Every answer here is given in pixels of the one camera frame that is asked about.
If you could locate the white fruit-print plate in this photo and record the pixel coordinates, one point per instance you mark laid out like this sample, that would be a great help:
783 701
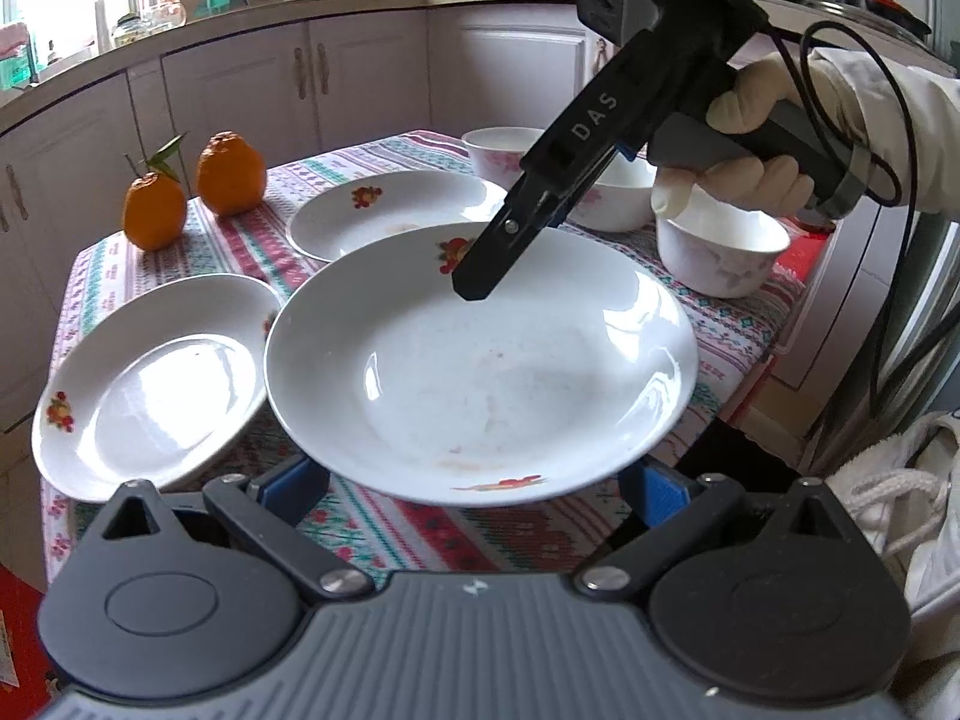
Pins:
480 390
150 405
390 214

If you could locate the orange with leaf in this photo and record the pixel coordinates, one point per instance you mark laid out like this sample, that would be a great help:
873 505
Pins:
154 214

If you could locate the stainless steel appliance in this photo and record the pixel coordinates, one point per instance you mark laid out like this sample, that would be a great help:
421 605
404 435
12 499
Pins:
926 330

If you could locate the white kitchen countertop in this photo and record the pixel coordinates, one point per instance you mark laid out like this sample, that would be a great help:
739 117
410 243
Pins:
225 36

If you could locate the patterned striped tablecloth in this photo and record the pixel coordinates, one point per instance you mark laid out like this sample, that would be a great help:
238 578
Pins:
247 247

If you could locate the person's right forearm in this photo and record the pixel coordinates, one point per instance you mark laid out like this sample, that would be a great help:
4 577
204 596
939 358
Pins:
892 127

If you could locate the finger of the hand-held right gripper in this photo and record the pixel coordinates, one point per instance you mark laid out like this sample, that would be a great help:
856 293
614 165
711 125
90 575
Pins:
499 247

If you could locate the person's right hand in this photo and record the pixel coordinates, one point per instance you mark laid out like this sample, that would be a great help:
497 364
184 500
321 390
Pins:
742 101

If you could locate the pink and teal packet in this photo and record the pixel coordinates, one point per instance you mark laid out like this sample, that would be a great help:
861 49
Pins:
15 56

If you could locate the knobbly orange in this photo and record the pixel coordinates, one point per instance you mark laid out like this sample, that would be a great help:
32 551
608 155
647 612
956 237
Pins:
231 176

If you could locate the small lidded glass jar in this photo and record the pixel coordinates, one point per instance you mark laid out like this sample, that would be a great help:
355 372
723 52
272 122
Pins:
127 31

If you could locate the small white pink-print bowl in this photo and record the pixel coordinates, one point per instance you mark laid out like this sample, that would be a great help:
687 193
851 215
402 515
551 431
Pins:
491 146

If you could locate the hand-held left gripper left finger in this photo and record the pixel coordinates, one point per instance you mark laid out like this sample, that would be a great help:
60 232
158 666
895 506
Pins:
289 486

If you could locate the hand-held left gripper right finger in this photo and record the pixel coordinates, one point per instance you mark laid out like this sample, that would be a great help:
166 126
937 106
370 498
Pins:
666 493

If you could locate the person's white jacket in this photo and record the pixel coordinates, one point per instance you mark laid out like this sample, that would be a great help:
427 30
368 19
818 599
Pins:
900 540

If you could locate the wide white bowl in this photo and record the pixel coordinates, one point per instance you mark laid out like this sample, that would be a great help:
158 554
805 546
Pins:
712 255
622 199

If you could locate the glass mug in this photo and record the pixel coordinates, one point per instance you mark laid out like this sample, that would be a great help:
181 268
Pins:
163 17

